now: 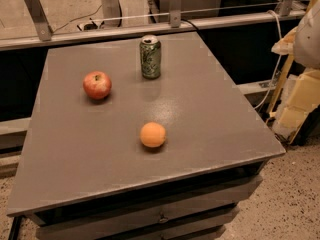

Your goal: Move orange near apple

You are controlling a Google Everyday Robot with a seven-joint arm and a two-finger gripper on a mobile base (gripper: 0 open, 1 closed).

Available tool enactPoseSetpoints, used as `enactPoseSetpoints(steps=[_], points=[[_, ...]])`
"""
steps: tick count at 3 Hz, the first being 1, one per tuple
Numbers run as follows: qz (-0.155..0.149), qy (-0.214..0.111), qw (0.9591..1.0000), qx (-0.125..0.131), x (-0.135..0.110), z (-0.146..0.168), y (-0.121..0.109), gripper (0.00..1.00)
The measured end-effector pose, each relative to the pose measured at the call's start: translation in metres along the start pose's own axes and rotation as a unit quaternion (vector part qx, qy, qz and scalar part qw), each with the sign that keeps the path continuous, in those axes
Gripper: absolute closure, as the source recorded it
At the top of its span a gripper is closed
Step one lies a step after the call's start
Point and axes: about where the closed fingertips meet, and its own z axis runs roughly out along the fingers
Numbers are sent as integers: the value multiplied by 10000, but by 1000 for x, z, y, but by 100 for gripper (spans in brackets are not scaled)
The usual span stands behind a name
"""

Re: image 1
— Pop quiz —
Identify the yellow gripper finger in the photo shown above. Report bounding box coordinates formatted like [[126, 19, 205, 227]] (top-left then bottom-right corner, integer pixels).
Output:
[[273, 69, 320, 138], [271, 27, 297, 55]]

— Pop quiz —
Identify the orange fruit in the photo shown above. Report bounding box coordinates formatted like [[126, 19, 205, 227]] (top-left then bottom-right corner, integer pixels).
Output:
[[140, 122, 166, 148]]

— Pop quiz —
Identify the red apple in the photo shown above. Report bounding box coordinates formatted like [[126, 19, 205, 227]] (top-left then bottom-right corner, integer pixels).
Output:
[[82, 71, 112, 100]]

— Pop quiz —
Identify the grey metal railing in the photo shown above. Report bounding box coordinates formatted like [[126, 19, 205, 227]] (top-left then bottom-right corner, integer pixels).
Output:
[[0, 0, 308, 52]]

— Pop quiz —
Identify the green soda can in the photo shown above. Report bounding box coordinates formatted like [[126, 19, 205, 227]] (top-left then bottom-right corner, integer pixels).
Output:
[[139, 35, 161, 79]]

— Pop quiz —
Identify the floor power outlet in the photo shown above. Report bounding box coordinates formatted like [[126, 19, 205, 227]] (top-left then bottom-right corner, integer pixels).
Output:
[[77, 21, 99, 31]]

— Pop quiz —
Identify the grey drawer cabinet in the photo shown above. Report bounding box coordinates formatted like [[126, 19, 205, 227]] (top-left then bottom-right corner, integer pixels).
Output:
[[7, 32, 283, 240]]

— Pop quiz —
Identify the black cable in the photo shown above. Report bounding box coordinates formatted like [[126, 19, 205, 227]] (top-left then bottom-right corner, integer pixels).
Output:
[[181, 18, 201, 33]]

